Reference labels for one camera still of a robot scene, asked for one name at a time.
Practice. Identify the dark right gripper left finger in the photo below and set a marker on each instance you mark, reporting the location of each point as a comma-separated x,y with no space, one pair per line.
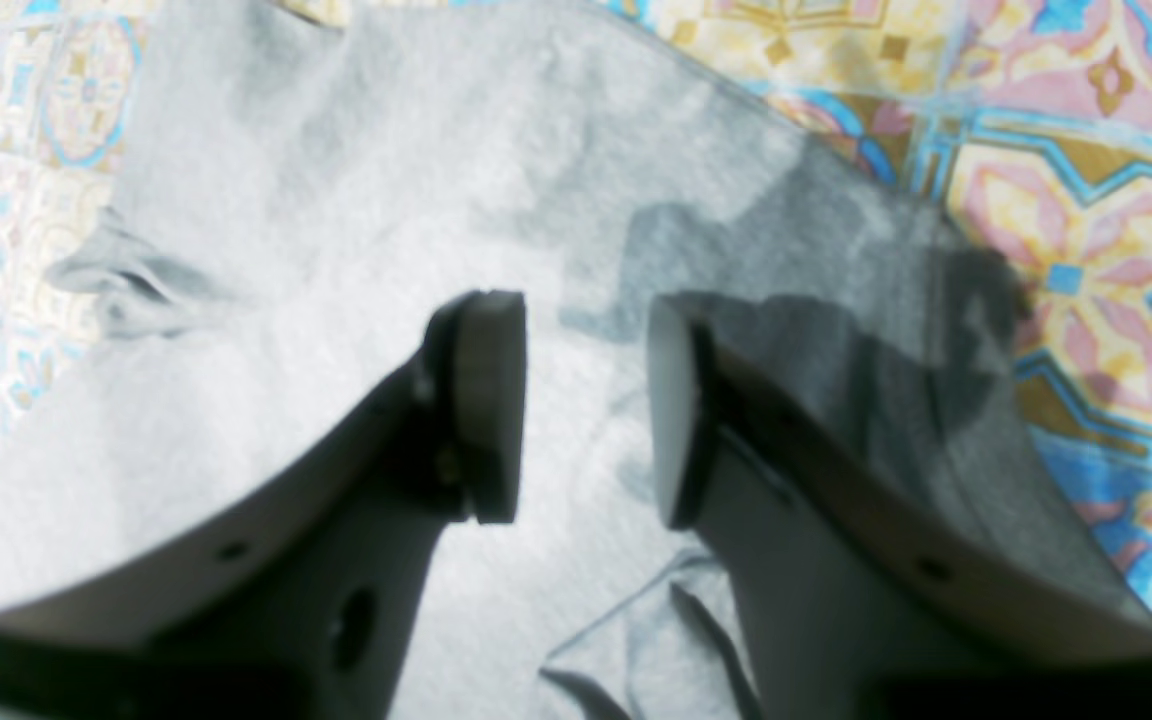
297,602

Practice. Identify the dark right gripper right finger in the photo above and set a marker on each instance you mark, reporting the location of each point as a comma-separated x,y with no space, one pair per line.
853,603

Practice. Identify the grey T-shirt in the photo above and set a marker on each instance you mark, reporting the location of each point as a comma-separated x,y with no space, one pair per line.
295,202

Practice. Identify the patterned colourful tablecloth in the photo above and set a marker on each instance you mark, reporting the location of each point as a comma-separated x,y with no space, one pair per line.
1030,120

